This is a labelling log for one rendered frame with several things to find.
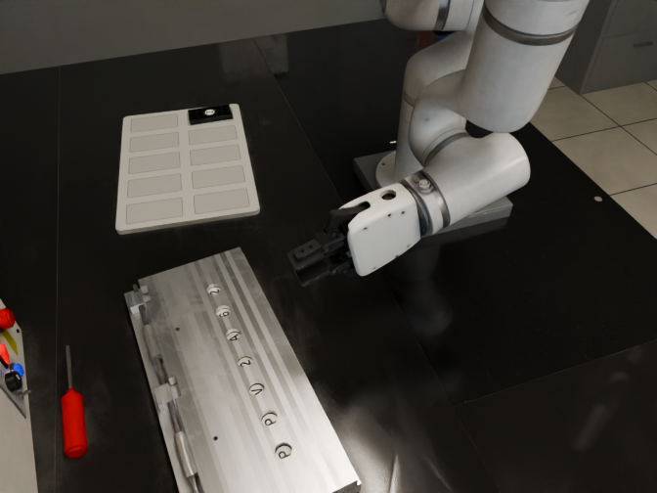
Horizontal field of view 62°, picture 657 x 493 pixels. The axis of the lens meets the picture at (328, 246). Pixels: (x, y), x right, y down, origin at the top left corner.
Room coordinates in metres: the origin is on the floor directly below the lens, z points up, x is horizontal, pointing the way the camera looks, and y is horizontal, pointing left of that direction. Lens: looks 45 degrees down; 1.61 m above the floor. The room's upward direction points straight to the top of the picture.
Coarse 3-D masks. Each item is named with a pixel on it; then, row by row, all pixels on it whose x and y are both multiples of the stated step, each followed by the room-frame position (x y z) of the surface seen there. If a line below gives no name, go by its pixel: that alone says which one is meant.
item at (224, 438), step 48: (144, 288) 0.57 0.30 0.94; (192, 288) 0.57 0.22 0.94; (240, 288) 0.57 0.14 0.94; (192, 336) 0.48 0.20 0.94; (192, 384) 0.40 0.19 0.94; (240, 384) 0.40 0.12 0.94; (288, 384) 0.40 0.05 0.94; (192, 432) 0.33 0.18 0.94; (240, 432) 0.33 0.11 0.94; (288, 432) 0.33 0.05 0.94; (240, 480) 0.27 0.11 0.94; (288, 480) 0.27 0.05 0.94; (336, 480) 0.27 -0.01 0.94
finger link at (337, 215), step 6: (330, 210) 0.50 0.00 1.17; (336, 210) 0.50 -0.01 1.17; (342, 210) 0.50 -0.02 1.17; (348, 210) 0.50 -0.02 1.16; (354, 210) 0.51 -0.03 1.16; (360, 210) 0.51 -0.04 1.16; (330, 216) 0.49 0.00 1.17; (336, 216) 0.49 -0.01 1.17; (342, 216) 0.49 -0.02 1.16; (348, 216) 0.50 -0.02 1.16; (354, 216) 0.50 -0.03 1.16; (330, 222) 0.49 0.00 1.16; (336, 222) 0.49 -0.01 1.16; (330, 228) 0.49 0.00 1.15; (336, 228) 0.49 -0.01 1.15
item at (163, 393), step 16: (128, 304) 0.55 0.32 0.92; (144, 304) 0.54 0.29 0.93; (144, 320) 0.51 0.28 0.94; (144, 336) 0.49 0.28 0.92; (144, 352) 0.46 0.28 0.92; (160, 368) 0.43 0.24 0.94; (160, 384) 0.41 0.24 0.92; (176, 384) 0.41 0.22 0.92; (160, 400) 0.37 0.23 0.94; (160, 416) 0.36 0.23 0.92; (176, 416) 0.35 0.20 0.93; (176, 432) 0.33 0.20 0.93; (176, 448) 0.31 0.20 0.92; (176, 464) 0.29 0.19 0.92; (176, 480) 0.27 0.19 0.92; (192, 480) 0.27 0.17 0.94
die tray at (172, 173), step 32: (128, 128) 1.07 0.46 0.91; (160, 128) 1.07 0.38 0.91; (192, 128) 1.07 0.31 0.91; (224, 128) 1.07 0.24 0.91; (128, 160) 0.95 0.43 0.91; (160, 160) 0.95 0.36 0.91; (192, 160) 0.95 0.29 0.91; (224, 160) 0.95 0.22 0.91; (128, 192) 0.85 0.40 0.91; (160, 192) 0.85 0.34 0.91; (192, 192) 0.85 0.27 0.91; (224, 192) 0.85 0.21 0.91; (128, 224) 0.75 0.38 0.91; (160, 224) 0.75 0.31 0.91
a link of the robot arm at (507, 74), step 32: (480, 32) 0.52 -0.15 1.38; (512, 32) 0.48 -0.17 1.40; (480, 64) 0.51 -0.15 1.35; (512, 64) 0.49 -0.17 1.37; (544, 64) 0.49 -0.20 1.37; (448, 96) 0.56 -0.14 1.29; (480, 96) 0.51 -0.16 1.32; (512, 96) 0.49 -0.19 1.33; (544, 96) 0.52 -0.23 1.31; (416, 128) 0.63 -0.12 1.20; (448, 128) 0.63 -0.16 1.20; (512, 128) 0.51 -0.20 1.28
